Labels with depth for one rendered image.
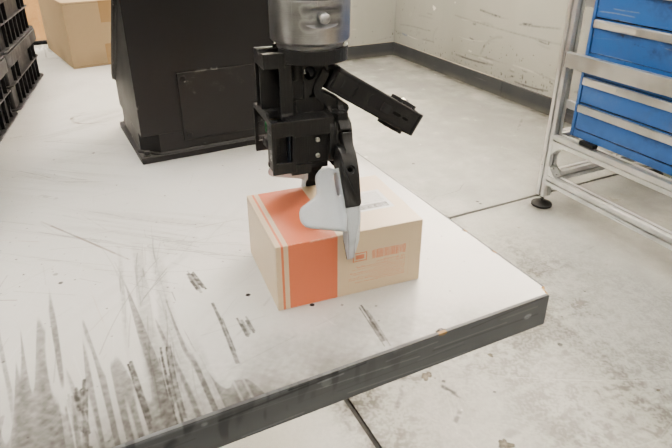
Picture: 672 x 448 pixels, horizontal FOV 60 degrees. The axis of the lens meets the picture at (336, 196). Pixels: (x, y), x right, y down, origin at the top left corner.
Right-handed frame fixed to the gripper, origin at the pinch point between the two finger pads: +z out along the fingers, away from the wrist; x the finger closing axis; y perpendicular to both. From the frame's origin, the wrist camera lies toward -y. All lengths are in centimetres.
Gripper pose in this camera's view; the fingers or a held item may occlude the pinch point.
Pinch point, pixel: (331, 225)
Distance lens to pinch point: 64.0
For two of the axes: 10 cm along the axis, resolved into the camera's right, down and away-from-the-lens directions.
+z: 0.0, 8.9, 4.5
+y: -9.3, 1.6, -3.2
